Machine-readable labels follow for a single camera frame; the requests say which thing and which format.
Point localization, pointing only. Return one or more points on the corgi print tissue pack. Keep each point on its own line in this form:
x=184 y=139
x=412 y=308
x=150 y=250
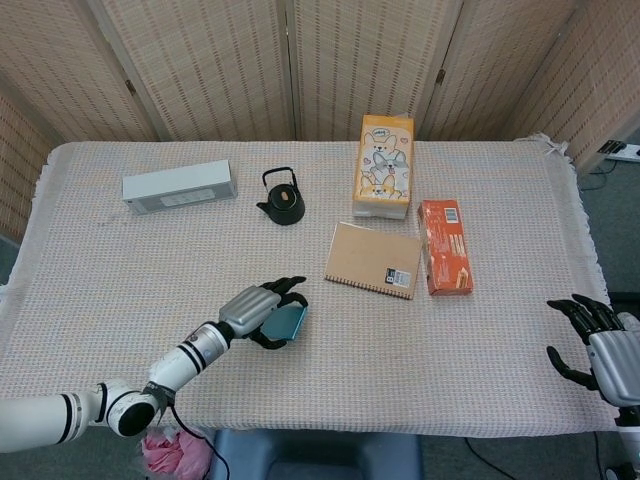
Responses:
x=384 y=165

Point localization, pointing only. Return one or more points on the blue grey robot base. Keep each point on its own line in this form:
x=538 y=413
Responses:
x=315 y=457

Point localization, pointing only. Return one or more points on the orange snack box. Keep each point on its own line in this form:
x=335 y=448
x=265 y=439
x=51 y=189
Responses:
x=445 y=247

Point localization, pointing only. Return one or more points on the grey power strip box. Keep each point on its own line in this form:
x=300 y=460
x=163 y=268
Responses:
x=180 y=189

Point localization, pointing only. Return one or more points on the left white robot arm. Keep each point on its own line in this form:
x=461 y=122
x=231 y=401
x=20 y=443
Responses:
x=125 y=385

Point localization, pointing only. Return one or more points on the woven checkered tablecloth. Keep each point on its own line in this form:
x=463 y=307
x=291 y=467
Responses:
x=150 y=280

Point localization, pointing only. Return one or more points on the pink crumpled cloth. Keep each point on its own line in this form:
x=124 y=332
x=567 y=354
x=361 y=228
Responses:
x=175 y=452

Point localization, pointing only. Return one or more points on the black cast iron teapot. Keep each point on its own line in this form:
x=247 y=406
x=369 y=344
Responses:
x=284 y=202

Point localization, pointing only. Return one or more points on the woven folding screen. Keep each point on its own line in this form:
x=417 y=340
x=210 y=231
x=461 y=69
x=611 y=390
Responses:
x=320 y=65

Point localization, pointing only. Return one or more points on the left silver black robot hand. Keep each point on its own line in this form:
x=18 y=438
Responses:
x=250 y=310

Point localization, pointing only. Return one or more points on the small teal box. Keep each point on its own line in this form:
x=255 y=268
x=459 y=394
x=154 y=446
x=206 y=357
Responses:
x=284 y=324

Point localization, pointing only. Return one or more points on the brown spiral notebook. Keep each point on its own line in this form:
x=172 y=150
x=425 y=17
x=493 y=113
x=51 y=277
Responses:
x=370 y=257

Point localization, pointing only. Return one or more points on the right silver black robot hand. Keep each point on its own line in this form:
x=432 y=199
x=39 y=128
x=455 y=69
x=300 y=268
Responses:
x=600 y=345

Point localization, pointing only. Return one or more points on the white power strip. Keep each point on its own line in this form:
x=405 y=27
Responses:
x=622 y=149

